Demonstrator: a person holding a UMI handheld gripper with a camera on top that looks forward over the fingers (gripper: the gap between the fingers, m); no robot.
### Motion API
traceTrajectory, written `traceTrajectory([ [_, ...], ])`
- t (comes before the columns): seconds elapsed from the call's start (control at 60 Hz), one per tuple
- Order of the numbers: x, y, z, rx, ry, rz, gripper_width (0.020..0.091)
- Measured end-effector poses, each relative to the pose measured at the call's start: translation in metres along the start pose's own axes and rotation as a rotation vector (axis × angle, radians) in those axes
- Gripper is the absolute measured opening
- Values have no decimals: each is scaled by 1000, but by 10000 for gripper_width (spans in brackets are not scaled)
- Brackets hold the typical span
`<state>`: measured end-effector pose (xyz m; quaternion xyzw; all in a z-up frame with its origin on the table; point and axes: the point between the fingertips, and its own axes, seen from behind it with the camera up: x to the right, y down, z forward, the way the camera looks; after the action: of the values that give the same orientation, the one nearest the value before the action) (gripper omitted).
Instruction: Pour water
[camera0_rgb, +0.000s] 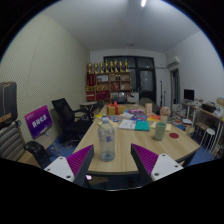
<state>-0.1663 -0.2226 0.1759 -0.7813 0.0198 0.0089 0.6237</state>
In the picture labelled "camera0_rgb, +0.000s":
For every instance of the black printer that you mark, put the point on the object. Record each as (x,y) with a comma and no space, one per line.
(209,108)

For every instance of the dark glass door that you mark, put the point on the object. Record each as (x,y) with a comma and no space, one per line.
(146,78)

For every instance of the pile of books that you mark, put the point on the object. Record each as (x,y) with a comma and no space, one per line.
(178,116)

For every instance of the pale yellow envelope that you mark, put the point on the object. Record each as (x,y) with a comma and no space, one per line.
(168,127)

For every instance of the green cup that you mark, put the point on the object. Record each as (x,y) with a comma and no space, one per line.
(160,131)

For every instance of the long cluttered side desk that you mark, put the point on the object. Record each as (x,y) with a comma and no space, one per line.
(208,115)

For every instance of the clear plastic water bottle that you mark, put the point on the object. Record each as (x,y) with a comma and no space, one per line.
(106,140)

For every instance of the cream box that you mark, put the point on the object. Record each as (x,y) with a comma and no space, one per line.
(115,124)

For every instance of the pink flowers in white pot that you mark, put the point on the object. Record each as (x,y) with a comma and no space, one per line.
(164,111)

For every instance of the flat round red coaster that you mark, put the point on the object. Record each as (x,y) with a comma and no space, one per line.
(174,135)

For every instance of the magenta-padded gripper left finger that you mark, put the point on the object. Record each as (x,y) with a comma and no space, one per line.
(60,166)

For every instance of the white wall air conditioner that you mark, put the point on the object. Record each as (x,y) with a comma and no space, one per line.
(173,61)

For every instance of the black computer monitor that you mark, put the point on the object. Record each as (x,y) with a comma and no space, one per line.
(189,94)

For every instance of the striped chair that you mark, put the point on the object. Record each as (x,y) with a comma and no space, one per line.
(10,141)

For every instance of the dark grey chair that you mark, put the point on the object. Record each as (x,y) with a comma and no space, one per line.
(118,100)

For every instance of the pink package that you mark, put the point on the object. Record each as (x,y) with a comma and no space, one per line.
(136,111)

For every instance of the black chair armrest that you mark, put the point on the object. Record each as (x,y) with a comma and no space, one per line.
(38,153)

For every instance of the yellow gift box red ribbon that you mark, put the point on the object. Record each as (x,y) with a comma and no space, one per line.
(114,109)

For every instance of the orange book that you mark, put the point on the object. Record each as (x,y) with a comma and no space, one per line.
(153,117)

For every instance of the black microphone stand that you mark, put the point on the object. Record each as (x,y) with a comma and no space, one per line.
(161,95)

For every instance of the blue book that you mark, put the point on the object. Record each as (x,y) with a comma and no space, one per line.
(139,117)

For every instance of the colourful picture book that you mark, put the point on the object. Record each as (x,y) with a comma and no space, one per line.
(115,118)

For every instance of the white book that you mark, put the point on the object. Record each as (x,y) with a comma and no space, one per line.
(127,124)

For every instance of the black office chair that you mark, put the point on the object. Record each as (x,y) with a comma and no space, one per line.
(66,116)

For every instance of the ceiling light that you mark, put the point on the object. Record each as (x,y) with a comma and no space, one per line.
(143,3)

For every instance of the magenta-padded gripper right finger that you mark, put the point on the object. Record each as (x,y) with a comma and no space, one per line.
(164,165)

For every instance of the small round table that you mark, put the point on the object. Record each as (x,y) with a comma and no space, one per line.
(87,104)

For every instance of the wooden shelf unit with trophies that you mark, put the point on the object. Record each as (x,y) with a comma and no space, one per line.
(108,85)

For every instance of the purple sign board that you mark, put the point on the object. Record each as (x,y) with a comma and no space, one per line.
(38,121)

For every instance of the white round stool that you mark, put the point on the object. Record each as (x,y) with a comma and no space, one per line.
(210,132)

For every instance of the tan upright box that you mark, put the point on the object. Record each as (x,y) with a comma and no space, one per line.
(148,108)

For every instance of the brown armchair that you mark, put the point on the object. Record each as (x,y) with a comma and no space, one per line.
(148,101)

